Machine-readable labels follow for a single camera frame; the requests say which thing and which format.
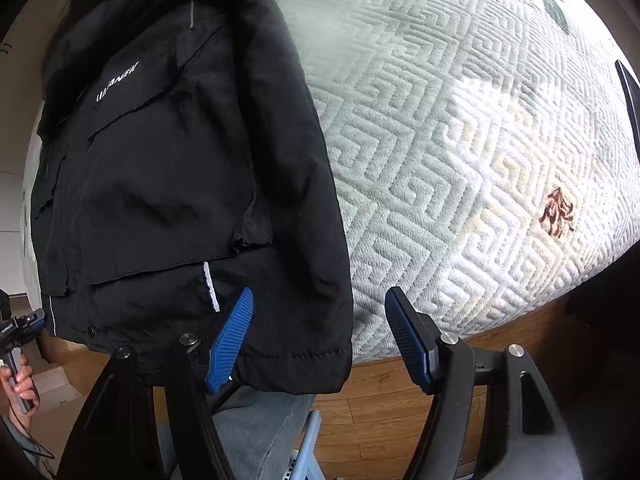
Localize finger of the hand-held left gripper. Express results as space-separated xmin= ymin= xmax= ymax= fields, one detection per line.
xmin=15 ymin=310 xmax=46 ymax=333

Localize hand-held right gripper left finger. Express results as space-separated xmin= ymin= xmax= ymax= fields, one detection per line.
xmin=57 ymin=287 xmax=255 ymax=480

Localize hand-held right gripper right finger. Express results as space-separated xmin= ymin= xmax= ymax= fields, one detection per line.
xmin=384 ymin=286 xmax=583 ymax=480

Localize black hooded jacket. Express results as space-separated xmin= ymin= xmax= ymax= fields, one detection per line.
xmin=30 ymin=0 xmax=355 ymax=395

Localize person's left forearm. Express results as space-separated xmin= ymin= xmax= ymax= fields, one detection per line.
xmin=0 ymin=410 xmax=36 ymax=461

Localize person's left hand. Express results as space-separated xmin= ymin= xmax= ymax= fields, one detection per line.
xmin=0 ymin=364 xmax=40 ymax=414

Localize cardboard box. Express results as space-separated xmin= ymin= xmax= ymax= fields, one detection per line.
xmin=22 ymin=364 xmax=83 ymax=413

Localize person's jeans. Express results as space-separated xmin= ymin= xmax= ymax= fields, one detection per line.
xmin=210 ymin=389 xmax=317 ymax=480

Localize white wardrobe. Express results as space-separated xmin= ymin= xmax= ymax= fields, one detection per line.
xmin=0 ymin=0 xmax=106 ymax=296

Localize white metal rack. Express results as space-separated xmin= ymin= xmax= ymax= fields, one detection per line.
xmin=282 ymin=410 xmax=323 ymax=480

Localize floral quilted bedspread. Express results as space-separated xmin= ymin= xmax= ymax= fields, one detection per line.
xmin=20 ymin=0 xmax=640 ymax=366

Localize black cable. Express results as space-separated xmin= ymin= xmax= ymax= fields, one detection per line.
xmin=0 ymin=395 xmax=57 ymax=477

